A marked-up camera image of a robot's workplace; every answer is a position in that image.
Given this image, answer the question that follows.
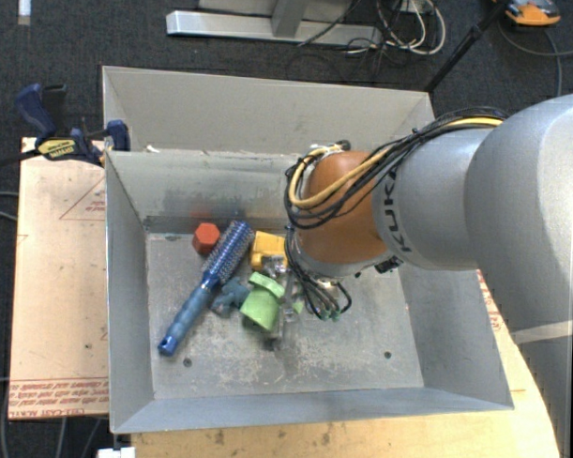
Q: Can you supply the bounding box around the brown cardboard board, red print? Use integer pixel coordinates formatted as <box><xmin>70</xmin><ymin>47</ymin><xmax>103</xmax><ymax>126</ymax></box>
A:
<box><xmin>7</xmin><ymin>136</ymin><xmax>536</xmax><ymax>440</ymax></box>

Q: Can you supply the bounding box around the black cylinder on white bracket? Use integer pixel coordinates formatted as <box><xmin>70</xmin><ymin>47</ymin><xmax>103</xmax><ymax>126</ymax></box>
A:
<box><xmin>373</xmin><ymin>254</ymin><xmax>405</xmax><ymax>275</ymax></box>

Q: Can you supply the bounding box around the red hexagonal block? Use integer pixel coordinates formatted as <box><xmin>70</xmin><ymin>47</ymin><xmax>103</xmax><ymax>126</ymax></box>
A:
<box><xmin>190</xmin><ymin>222</ymin><xmax>221</xmax><ymax>257</ymax></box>

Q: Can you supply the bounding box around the teal toy figure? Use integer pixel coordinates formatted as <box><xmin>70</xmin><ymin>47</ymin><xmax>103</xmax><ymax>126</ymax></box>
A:
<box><xmin>210</xmin><ymin>275</ymin><xmax>252</xmax><ymax>318</ymax></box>

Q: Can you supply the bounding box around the grey metal bin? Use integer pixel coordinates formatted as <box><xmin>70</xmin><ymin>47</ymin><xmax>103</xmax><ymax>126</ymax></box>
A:
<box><xmin>89</xmin><ymin>65</ymin><xmax>526</xmax><ymax>450</ymax></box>

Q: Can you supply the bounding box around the green toy bolt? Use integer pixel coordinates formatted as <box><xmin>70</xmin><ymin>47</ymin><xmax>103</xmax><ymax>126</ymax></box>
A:
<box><xmin>238</xmin><ymin>269</ymin><xmax>287</xmax><ymax>333</ymax></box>

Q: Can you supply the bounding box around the yellow toy block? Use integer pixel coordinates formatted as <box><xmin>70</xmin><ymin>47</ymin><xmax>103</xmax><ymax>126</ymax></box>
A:
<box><xmin>249</xmin><ymin>230</ymin><xmax>290</xmax><ymax>273</ymax></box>

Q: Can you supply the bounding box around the blue round hairbrush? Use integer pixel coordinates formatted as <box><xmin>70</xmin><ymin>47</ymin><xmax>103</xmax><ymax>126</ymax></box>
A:
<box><xmin>158</xmin><ymin>217</ymin><xmax>257</xmax><ymax>360</ymax></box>

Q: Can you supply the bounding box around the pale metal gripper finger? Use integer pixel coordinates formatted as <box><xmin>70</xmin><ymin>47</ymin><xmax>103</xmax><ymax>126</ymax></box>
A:
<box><xmin>264</xmin><ymin>258</ymin><xmax>292</xmax><ymax>282</ymax></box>
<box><xmin>271</xmin><ymin>280</ymin><xmax>309</xmax><ymax>353</ymax></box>

